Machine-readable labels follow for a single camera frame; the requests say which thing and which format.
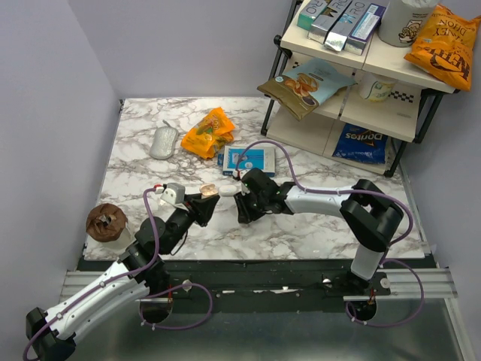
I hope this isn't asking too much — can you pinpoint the white popcorn tub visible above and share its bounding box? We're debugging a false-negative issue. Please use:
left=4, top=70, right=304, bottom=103
left=378, top=0, right=439, bottom=47

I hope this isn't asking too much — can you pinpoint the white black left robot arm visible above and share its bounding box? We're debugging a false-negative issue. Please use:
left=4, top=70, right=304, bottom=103
left=23, top=188, right=220, bottom=360

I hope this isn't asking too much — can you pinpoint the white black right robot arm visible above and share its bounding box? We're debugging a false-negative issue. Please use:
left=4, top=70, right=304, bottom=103
left=234, top=168, right=404, bottom=295

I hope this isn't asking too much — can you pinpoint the blue Doritos bag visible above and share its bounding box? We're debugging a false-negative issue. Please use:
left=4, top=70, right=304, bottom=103
left=332, top=123, right=388, bottom=164

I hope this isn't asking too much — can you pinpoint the purple blue box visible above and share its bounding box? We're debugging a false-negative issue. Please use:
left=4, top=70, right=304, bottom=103
left=344, top=3, right=386, bottom=56

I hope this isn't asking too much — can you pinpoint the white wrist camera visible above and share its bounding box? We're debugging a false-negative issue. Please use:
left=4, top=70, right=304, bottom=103
left=160, top=183, right=186, bottom=206
left=235, top=170, right=250, bottom=195

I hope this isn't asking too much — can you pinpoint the green RO box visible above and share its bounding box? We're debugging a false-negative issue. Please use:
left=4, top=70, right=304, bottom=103
left=297, top=0, right=329, bottom=30

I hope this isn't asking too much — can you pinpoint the brown paper cupcake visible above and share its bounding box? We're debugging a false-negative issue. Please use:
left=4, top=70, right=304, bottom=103
left=86, top=203, right=132, bottom=250

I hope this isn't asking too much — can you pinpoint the silver RO box middle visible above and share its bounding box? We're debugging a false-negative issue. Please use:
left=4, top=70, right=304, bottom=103
left=324, top=1, right=370, bottom=52

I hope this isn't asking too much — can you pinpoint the black beige shelf rack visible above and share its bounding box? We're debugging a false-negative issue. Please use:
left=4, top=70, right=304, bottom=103
left=261, top=1, right=456, bottom=177

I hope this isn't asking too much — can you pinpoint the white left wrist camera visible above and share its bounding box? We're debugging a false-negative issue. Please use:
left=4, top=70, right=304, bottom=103
left=160, top=183, right=186, bottom=206

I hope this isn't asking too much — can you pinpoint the blue Harry's razor box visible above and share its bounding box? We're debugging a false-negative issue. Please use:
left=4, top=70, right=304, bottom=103
left=217, top=146, right=276, bottom=177

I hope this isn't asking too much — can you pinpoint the white earbud charging case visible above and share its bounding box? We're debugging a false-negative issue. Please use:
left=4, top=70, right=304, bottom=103
left=218, top=185, right=239, bottom=197

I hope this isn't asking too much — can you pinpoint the grey glitter pouch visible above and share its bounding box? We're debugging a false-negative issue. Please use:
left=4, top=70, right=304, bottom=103
left=149, top=120, right=179, bottom=160

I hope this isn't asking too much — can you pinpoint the silver ro box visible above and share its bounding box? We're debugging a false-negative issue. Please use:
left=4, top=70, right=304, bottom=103
left=307, top=0, right=352, bottom=44
left=324, top=1, right=370, bottom=52

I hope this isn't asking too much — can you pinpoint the white yellow cup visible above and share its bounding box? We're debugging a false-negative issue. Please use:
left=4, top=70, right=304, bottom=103
left=357, top=72, right=398, bottom=102

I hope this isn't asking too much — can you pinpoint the blue gold chips bag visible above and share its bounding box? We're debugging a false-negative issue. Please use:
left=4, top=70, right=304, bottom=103
left=257, top=58, right=355, bottom=120

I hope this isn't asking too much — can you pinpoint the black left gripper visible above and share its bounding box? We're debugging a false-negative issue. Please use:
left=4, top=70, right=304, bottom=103
left=162, top=192, right=220, bottom=256

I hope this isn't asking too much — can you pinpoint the orange candy bag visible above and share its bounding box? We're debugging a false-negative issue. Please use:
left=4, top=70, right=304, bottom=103
left=181, top=108, right=235, bottom=159

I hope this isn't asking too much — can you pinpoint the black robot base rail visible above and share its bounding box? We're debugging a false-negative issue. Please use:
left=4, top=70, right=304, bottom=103
left=123, top=259, right=392, bottom=315

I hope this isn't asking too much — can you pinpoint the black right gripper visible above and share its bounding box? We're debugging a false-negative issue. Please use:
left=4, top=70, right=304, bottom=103
left=232, top=189, right=268, bottom=225

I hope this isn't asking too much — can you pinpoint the beige small earbud case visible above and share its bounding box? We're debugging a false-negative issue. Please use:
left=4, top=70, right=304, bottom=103
left=199, top=184, right=218, bottom=198

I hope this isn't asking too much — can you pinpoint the silver RO box left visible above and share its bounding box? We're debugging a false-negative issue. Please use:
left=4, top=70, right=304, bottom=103
left=307, top=0, right=352, bottom=44

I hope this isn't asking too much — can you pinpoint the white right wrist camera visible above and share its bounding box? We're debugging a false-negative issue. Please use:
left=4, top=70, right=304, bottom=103
left=235, top=170, right=250, bottom=195

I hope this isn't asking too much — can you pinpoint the orange honey dijon chips bag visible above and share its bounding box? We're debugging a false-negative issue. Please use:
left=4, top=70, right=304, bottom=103
left=404, top=4, right=480, bottom=92

